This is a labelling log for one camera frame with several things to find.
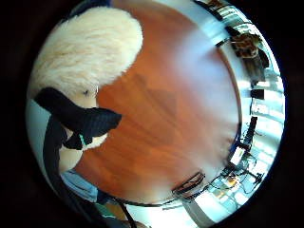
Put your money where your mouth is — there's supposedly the the person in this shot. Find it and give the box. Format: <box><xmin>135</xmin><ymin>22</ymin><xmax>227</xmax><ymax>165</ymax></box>
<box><xmin>60</xmin><ymin>169</ymin><xmax>134</xmax><ymax>228</ymax></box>

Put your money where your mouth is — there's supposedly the open laptop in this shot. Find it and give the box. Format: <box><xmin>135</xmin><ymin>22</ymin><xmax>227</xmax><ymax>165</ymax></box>
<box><xmin>228</xmin><ymin>144</ymin><xmax>247</xmax><ymax>168</ymax></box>

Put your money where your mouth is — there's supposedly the black monitor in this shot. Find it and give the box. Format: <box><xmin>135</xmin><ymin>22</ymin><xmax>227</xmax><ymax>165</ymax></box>
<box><xmin>250</xmin><ymin>88</ymin><xmax>266</xmax><ymax>101</ymax></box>

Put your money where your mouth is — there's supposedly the brown wooden furniture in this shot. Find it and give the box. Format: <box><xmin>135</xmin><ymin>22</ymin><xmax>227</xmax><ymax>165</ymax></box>
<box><xmin>230</xmin><ymin>32</ymin><xmax>261</xmax><ymax>60</ymax></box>

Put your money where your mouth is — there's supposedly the black glove cable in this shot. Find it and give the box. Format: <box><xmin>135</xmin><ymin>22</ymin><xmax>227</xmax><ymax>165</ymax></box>
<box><xmin>42</xmin><ymin>115</ymin><xmax>107</xmax><ymax>226</ymax></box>

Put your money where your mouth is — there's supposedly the thin black cable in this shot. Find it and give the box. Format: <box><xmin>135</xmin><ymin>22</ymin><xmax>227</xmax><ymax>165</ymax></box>
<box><xmin>107</xmin><ymin>194</ymin><xmax>179</xmax><ymax>208</ymax></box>

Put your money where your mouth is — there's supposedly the bundle of black cables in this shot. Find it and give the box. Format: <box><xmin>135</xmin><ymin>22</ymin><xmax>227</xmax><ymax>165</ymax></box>
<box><xmin>171</xmin><ymin>170</ymin><xmax>207</xmax><ymax>197</ymax></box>

